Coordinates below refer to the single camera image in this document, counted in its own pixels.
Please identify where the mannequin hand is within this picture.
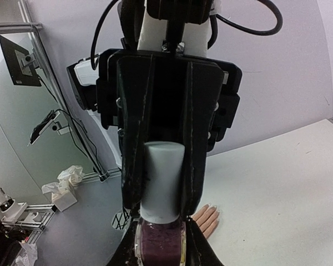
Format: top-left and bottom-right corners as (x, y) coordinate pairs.
(192, 203), (220, 239)

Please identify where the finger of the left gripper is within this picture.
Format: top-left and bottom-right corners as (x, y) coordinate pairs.
(117, 55), (152, 209)
(180, 62), (224, 219)

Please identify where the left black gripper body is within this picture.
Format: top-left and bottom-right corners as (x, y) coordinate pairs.
(96, 49), (243, 151)

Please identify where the white tissue box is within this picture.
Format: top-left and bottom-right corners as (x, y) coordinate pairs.
(41, 165), (84, 212)

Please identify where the aluminium frame profile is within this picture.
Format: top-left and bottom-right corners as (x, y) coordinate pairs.
(0, 186), (57, 232)

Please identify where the nail polish bottle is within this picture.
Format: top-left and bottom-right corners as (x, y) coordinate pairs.
(134, 218), (186, 266)

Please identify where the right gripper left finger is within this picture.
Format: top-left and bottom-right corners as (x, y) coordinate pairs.
(107, 218), (143, 266)

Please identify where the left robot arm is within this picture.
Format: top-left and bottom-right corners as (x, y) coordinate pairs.
(90, 1), (283, 218)

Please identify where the black wall monitor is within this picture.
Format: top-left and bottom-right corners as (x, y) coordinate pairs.
(0, 35), (42, 87)

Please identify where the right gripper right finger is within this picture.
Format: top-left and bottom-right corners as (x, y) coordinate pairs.
(185, 217), (223, 266)

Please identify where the tablet on stand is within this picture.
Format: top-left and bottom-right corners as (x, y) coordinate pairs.
(27, 109), (72, 147)

